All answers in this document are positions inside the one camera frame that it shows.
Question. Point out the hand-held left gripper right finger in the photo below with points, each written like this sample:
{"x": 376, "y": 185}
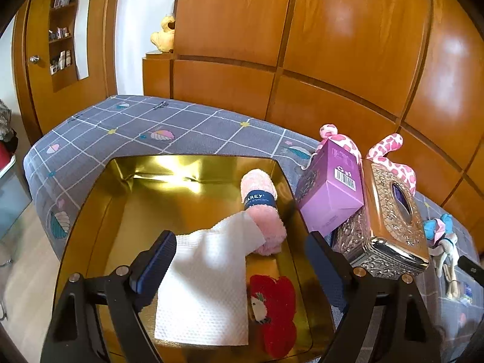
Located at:
{"x": 321, "y": 257}

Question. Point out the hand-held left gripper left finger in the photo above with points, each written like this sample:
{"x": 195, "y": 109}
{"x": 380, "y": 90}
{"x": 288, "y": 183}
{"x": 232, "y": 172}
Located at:
{"x": 157, "y": 264}

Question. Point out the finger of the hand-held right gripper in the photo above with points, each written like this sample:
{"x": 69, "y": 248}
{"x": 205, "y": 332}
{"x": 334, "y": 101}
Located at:
{"x": 469, "y": 264}

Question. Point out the white paper towel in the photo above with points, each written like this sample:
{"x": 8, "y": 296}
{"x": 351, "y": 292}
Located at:
{"x": 204, "y": 291}

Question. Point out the gold tray box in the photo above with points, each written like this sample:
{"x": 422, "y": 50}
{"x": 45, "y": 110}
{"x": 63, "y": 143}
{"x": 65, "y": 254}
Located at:
{"x": 151, "y": 204}

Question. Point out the blue-hatted rag doll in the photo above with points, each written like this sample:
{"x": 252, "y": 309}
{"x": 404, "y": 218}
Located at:
{"x": 450, "y": 249}

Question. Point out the purple cardboard box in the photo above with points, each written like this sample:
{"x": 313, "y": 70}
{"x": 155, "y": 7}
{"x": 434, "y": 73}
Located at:
{"x": 329, "y": 196}

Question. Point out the pink rolled towel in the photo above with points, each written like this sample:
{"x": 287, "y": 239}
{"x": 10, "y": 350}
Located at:
{"x": 264, "y": 227}

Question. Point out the ornate gold tissue box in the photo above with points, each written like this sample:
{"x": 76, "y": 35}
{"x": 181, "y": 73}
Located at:
{"x": 382, "y": 211}

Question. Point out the red apple-shaped cloth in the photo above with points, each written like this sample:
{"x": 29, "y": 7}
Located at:
{"x": 276, "y": 332}

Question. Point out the pink spotted plush toy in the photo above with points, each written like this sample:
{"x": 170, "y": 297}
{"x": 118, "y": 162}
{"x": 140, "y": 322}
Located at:
{"x": 389, "y": 145}

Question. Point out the grey checked bed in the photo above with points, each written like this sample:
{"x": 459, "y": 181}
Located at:
{"x": 151, "y": 128}

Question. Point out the metal chair leg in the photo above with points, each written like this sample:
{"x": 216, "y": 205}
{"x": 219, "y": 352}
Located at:
{"x": 4, "y": 261}

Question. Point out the grey storage box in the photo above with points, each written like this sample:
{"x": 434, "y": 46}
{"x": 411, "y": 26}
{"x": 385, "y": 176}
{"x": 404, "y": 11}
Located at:
{"x": 13, "y": 200}

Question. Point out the wooden nightstand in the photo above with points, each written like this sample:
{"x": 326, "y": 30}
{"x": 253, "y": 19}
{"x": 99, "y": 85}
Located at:
{"x": 157, "y": 79}

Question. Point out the red bag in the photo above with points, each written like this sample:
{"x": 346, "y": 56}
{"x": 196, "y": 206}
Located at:
{"x": 3, "y": 155}

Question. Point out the wooden door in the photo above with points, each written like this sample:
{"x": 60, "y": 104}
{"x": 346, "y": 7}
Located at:
{"x": 37, "y": 102}

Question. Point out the camouflage clothing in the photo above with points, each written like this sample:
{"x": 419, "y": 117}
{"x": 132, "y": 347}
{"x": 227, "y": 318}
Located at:
{"x": 5, "y": 121}

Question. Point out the wooden panelled headboard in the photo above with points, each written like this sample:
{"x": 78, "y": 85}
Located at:
{"x": 340, "y": 45}

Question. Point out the yellow plush toy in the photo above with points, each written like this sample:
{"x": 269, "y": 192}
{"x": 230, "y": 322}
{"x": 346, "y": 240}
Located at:
{"x": 162, "y": 37}

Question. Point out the small items on shelf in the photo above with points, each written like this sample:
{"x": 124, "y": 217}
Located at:
{"x": 60, "y": 58}

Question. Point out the metal door knob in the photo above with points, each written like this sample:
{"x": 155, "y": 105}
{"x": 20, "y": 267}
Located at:
{"x": 34, "y": 59}

